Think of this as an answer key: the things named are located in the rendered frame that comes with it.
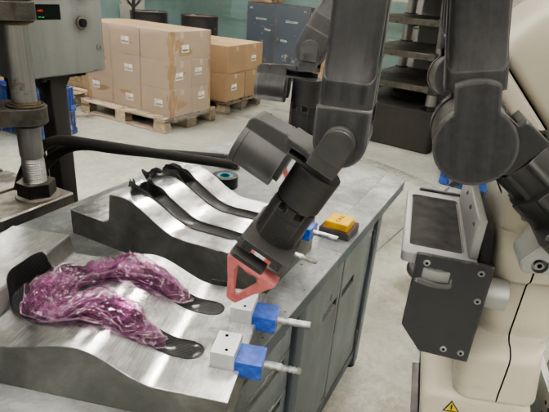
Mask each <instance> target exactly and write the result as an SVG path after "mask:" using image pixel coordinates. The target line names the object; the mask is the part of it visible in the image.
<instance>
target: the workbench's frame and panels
mask: <svg viewBox="0 0 549 412"><path fill-rule="evenodd" d="M403 189H404V184H403V185H402V186H401V187H400V188H399V189H398V190H397V191H396V192H395V194H394V195H393V196H392V197H391V198H390V200H389V201H388V202H387V203H386V204H385V206H384V207H383V208H382V209H381V211H380V212H379V213H378V214H377V215H376V217H375V218H374V219H373V220H372V221H371V222H370V223H369V224H368V225H367V226H366V228H365V229H364V230H363V231H362V232H361V234H360V235H359V236H358V237H357V239H356V240H355V241H354V242H353V243H352V245H351V246H350V247H349V248H348V249H347V250H346V251H345V252H344V253H343V254H342V256H341V257H340V258H339V259H338V260H337V262H336V263H335V264H334V265H333V267H332V268H331V269H330V270H329V271H328V273H327V274H326V275H325V276H324V277H323V279H322V280H321V281H320V282H319V283H318V284H317V285H316V286H315V287H314V289H313V290H312V291H311V292H310V294H309V295H308V296H307V297H306V298H305V300H304V301H303V302H302V303H301V304H300V306H299V307H298V308H297V309H296V310H295V311H294V312H293V313H292V314H291V315H290V317H289V318H291V319H296V320H304V321H309V322H311V323H310V329H304V328H299V327H295V326H290V325H282V326H281V328H280V329H279V330H278V331H277V332H276V334H275V335H274V336H273V337H272V338H271V340H270V341H269V342H268V343H267V344H266V345H265V346H264V347H267V358H266V360H267V361H273V362H278V363H282V364H283V365H288V366H292V367H293V366H295V367H297V368H298V367H299V368H301V374H298V375H297V374H293V373H289V372H284V371H281V372H279V371H274V370H270V369H264V372H263V375H262V377H261V381H256V380H251V379H247V378H245V379H244V381H243V386H242V388H241V391H240V393H239V397H238V400H237V402H236V405H235V408H234V412H322V410H323V408H324V407H325V405H326V403H327V402H328V399H329V397H330V396H331V395H332V393H333V391H334V389H335V387H336V386H337V384H338V382H339V381H340V379H341V377H342V375H343V374H344V372H345V370H346V368H347V367H352V366H353V365H354V364H355V361H356V359H357V355H358V350H359V341H360V337H361V332H362V328H363V322H364V314H365V310H366V305H367V301H368V292H369V287H370V283H371V278H372V273H373V265H374V260H375V256H376V251H377V242H378V238H379V234H380V229H381V224H382V216H383V213H384V212H385V211H386V210H387V209H388V208H389V207H390V205H391V204H392V203H393V202H394V200H395V199H396V198H397V197H398V195H399V194H400V193H401V192H402V190H403Z"/></svg>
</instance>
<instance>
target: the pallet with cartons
mask: <svg viewBox="0 0 549 412"><path fill-rule="evenodd" d="M262 49H263V42H257V41H250V40H244V39H237V38H227V37H220V36H213V35H211V56H210V58H211V78H210V104H214V105H216V110H215V111H216V113H218V114H229V113H230V108H233V109H237V110H243V109H246V108H247V106H246V104H247V103H250V104H254V105H258V104H260V101H261V100H259V99H255V97H254V83H255V77H256V74H257V66H258V65H259V64H261V63H262Z"/></svg>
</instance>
